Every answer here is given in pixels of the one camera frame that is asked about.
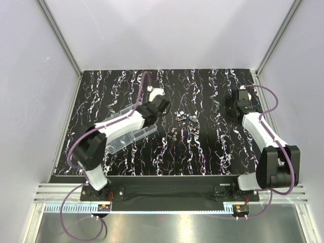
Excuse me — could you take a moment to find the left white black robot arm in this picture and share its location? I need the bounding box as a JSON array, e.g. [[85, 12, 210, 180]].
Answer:
[[67, 86, 171, 200]]

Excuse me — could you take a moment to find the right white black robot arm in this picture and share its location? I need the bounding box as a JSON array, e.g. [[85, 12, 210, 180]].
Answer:
[[222, 85, 301, 200]]

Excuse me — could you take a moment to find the pile of screws and nuts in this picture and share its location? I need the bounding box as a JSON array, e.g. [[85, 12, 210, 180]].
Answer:
[[175, 111, 200, 137]]

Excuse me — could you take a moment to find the clear plastic compartment box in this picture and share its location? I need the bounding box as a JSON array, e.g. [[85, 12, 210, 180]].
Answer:
[[103, 102, 157, 154]]

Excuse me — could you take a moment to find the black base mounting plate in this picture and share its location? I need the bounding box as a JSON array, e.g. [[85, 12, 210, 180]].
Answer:
[[80, 175, 260, 203]]

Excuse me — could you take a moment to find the right aluminium frame post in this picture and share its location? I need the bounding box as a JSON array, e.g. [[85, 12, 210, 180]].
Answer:
[[255, 0, 304, 76]]

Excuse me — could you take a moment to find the aluminium frame post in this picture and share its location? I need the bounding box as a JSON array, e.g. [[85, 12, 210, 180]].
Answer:
[[35, 0, 83, 79], [255, 0, 304, 76]]

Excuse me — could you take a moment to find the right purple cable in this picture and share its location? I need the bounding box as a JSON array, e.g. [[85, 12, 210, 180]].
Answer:
[[237, 85, 297, 220]]

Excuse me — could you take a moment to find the purple cable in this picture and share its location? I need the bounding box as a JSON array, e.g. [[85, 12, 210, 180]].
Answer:
[[59, 71, 154, 240], [237, 85, 297, 220]]

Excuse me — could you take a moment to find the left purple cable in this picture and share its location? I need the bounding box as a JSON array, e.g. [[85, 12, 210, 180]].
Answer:
[[59, 71, 154, 240]]

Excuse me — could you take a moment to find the left aluminium frame post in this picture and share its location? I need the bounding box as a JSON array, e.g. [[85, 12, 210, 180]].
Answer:
[[35, 0, 83, 79]]

